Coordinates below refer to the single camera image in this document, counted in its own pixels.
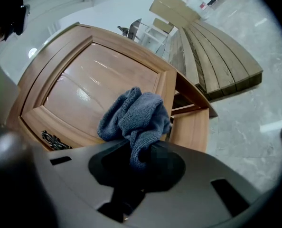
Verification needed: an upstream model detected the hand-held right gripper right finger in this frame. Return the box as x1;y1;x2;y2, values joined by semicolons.
142;142;187;191

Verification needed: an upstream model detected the large tan board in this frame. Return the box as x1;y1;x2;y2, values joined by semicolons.
149;0;201;29

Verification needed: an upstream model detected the small tan board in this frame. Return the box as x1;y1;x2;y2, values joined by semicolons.
152;17;175;34

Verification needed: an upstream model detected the ornate dark metal door handle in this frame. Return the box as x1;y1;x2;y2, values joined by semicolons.
41;130;73;151

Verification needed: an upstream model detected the wooden panelled cabinet door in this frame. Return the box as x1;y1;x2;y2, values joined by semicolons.
6;23;178;152

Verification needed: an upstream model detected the white container with red label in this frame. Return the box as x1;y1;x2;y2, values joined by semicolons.
185;0;210;19

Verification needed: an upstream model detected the grey chair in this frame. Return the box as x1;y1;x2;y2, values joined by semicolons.
116;18;143;41

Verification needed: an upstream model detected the wooden cabinet body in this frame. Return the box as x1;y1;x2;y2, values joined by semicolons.
164;70;219;153

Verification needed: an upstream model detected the slatted wooden platform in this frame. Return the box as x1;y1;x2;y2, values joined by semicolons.
167;19;264;102

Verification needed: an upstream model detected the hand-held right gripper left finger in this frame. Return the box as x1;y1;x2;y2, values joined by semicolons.
88;139;132;188

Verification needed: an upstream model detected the blue-grey knitted cloth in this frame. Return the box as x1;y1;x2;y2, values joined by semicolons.
97;86;173;173

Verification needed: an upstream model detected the white shelf unit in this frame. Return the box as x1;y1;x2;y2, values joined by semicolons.
138;24;170;57

